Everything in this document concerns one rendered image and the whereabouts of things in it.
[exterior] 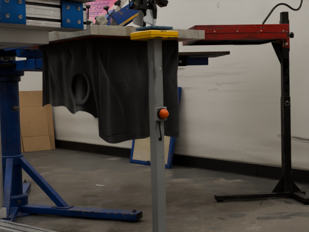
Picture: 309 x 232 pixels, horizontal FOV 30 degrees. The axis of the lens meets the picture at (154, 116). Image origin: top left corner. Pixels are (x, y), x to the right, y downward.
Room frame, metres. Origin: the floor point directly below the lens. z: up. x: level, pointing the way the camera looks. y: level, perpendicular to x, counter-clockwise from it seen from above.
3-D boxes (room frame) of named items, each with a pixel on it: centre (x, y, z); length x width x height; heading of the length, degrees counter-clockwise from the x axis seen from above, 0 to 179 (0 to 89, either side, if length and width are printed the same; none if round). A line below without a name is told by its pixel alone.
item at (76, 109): (2.52, 0.35, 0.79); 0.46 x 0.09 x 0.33; 37
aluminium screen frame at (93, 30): (2.67, 0.24, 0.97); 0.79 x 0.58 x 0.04; 37
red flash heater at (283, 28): (3.70, -0.52, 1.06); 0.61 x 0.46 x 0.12; 97
